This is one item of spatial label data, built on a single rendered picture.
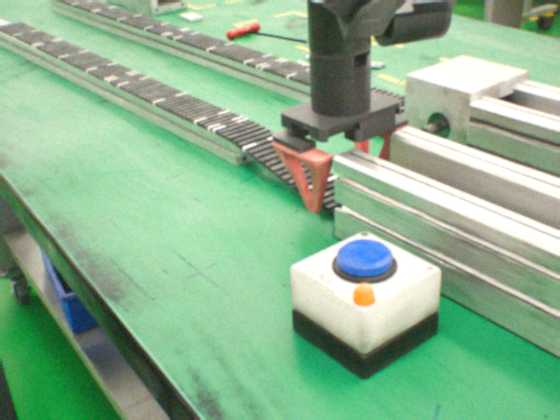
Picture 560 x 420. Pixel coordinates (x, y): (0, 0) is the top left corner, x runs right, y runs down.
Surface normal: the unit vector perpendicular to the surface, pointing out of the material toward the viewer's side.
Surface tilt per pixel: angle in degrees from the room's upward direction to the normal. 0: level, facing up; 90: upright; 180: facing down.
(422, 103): 90
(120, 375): 0
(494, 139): 90
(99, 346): 0
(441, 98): 90
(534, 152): 90
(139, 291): 0
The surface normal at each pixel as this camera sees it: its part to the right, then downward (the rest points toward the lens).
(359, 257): -0.07, -0.86
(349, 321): -0.78, 0.32
